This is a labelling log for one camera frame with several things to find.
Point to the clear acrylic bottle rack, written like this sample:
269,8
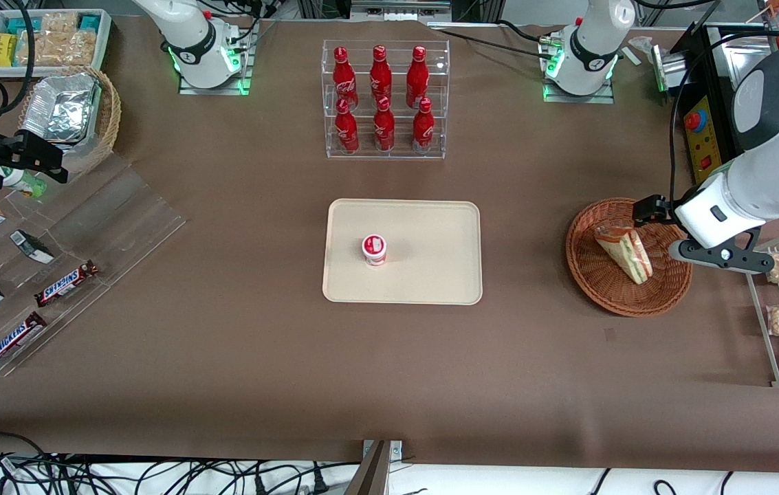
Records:
396,155

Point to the yellow snack packet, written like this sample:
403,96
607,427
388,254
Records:
4,49

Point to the clear cracker packet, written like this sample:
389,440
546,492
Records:
59,47

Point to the green white bottle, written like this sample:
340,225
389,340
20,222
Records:
21,181

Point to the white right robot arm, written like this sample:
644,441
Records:
190,41

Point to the metal table bracket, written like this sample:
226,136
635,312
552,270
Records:
374,474

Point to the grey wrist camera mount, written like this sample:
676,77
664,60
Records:
726,256

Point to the brown table cover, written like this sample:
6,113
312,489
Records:
224,385

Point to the red white yogurt cup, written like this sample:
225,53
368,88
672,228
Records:
375,249

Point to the red cola bottle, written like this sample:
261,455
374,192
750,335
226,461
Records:
380,72
423,130
343,72
383,130
417,72
346,130

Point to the Snickers chocolate bar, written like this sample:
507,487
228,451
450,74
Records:
66,283
12,341

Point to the brown wicker basket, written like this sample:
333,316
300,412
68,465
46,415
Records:
602,282

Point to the aluminium foil tray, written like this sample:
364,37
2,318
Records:
59,110

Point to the teal snack packet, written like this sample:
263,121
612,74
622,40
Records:
23,25

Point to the tan wicker basket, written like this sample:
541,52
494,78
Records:
108,117

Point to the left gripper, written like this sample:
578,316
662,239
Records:
653,206

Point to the silver metal bracket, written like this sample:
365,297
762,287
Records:
667,72

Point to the triangle sandwich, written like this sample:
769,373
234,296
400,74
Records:
626,253

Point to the white plastic bin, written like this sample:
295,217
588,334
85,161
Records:
104,41

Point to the clear acrylic stepped stand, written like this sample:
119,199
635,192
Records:
121,213

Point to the beige plastic tray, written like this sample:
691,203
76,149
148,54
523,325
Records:
423,254

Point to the black food warmer appliance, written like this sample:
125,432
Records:
712,89

